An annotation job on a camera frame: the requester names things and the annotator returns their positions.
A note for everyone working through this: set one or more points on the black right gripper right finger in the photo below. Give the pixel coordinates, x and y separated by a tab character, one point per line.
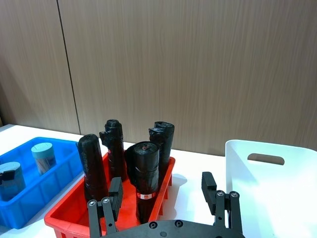
209	191

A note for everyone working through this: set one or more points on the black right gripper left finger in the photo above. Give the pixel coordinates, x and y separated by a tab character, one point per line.
116	196

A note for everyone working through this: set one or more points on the black bag roll, red label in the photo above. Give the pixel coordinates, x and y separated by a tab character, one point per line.
146	173

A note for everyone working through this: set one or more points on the cone-shaped black bag roll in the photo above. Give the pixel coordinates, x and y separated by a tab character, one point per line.
92	166

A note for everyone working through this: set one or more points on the red plastic bin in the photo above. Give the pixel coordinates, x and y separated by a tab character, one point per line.
74	210

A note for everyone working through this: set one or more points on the thin crumpled black bag roll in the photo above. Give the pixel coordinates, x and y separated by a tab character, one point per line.
116	151

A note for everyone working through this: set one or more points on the tall black bag roll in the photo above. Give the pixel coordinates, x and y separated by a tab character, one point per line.
164	146

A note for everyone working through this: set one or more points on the blue plastic bin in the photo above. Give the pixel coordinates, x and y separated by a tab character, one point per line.
53	171

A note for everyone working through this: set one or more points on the blue bag roll, teal end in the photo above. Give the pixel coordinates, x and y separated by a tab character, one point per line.
44	157

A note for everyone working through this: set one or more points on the blue bag roll, black tab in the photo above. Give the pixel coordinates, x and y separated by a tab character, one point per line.
11	181

